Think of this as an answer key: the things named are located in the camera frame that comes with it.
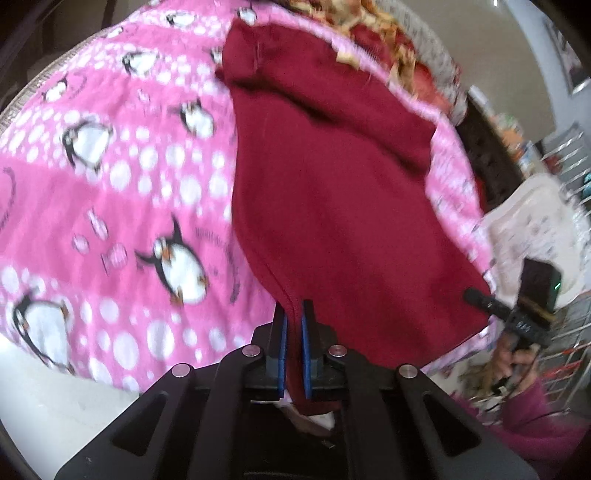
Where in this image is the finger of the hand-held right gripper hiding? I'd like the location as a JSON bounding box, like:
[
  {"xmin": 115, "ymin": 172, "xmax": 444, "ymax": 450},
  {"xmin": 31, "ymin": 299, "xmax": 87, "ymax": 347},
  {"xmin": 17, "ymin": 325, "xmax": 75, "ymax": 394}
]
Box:
[{"xmin": 463, "ymin": 287, "xmax": 509, "ymax": 320}]

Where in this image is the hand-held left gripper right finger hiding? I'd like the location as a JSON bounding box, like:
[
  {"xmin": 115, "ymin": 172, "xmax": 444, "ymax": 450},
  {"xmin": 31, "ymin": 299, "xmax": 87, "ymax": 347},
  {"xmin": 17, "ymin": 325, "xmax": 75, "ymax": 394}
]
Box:
[{"xmin": 299, "ymin": 299, "xmax": 540, "ymax": 480}]

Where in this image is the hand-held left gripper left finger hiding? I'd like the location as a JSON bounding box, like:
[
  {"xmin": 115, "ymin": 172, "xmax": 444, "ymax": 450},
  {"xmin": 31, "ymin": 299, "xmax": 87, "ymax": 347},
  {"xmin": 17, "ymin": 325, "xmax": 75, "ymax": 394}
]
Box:
[{"xmin": 55, "ymin": 301, "xmax": 290, "ymax": 480}]

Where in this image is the maroon shirt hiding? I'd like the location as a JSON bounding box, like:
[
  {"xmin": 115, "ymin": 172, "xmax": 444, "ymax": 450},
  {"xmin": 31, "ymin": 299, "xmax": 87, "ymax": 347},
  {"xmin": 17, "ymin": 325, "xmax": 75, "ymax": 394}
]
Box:
[{"xmin": 216, "ymin": 21, "xmax": 493, "ymax": 414}]

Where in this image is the person's right forearm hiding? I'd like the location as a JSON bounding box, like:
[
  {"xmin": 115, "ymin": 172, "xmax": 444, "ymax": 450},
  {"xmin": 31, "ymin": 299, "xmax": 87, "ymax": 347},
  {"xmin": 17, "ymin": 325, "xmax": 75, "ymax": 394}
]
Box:
[{"xmin": 455, "ymin": 373, "xmax": 591, "ymax": 468}]

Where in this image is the person's right hand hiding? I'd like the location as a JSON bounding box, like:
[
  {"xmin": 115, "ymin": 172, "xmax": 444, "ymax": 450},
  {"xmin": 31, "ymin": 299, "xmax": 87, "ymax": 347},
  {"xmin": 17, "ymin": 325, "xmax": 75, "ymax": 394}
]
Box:
[{"xmin": 490, "ymin": 344, "xmax": 540, "ymax": 398}]

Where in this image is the cream patterned rug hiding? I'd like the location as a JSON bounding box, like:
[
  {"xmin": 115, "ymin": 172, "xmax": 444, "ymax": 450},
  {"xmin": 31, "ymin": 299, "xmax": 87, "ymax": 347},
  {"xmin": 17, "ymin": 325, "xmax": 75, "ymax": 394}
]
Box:
[{"xmin": 480, "ymin": 174, "xmax": 583, "ymax": 297}]

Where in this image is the dark carved wooden furniture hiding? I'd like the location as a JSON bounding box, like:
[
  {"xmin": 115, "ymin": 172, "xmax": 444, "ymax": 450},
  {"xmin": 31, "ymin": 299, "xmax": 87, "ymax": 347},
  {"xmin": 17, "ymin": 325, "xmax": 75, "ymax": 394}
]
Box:
[{"xmin": 462, "ymin": 85, "xmax": 528, "ymax": 214}]

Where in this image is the white metal rack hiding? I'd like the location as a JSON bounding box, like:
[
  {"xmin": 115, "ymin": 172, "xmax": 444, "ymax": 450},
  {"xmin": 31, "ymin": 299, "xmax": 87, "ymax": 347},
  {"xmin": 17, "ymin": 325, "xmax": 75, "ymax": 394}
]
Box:
[{"xmin": 539, "ymin": 124, "xmax": 591, "ymax": 403}]

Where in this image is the pink penguin printed blanket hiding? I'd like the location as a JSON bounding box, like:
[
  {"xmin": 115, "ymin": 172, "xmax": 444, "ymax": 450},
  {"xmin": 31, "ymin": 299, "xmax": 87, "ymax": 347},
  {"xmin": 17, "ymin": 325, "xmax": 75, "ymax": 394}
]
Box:
[{"xmin": 0, "ymin": 0, "xmax": 498, "ymax": 394}]

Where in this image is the grey patterned cloth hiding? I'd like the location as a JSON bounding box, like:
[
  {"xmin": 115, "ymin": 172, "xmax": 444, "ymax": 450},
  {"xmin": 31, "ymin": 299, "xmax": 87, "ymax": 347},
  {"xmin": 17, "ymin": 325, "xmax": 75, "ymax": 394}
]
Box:
[{"xmin": 392, "ymin": 2, "xmax": 468, "ymax": 121}]

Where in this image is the red orange floral blanket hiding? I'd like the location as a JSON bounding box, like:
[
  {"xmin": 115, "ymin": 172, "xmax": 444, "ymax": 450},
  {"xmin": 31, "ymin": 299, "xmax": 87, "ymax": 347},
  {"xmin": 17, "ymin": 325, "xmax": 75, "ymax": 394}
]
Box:
[{"xmin": 286, "ymin": 0, "xmax": 467, "ymax": 112}]

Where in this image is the wall poster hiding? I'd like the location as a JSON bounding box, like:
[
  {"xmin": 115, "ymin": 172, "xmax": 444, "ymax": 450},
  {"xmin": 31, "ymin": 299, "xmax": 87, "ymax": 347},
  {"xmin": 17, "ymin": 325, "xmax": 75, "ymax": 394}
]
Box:
[{"xmin": 553, "ymin": 27, "xmax": 588, "ymax": 96}]

